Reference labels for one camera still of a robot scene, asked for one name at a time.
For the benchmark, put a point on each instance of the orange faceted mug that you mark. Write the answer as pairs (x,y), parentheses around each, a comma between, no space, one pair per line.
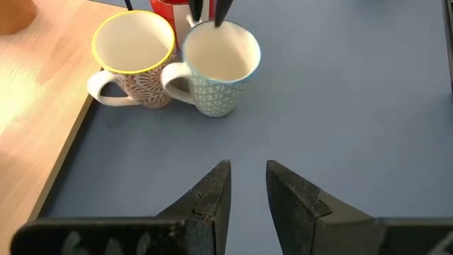
(16,14)

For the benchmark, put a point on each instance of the wooden shelf board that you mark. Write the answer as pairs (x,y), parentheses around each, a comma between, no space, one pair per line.
(35,106)

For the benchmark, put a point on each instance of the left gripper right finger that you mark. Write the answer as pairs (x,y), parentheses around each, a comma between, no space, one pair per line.
(301,219)

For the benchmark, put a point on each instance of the black aluminium table frame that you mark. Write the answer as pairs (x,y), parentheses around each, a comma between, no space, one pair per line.
(450,42)

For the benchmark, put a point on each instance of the red and white mug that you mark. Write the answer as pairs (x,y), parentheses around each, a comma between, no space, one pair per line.
(163,10)

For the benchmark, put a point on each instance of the black metal shelf frame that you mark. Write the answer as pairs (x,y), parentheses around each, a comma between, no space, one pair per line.
(128,4)

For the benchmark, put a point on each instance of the light blue triangle-pattern mug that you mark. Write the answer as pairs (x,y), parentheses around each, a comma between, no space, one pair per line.
(216,99)

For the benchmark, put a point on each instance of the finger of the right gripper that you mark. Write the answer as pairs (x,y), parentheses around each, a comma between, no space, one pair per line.
(196,8)
(223,10)

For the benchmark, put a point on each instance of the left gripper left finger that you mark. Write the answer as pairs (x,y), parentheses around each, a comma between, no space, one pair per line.
(198,212)

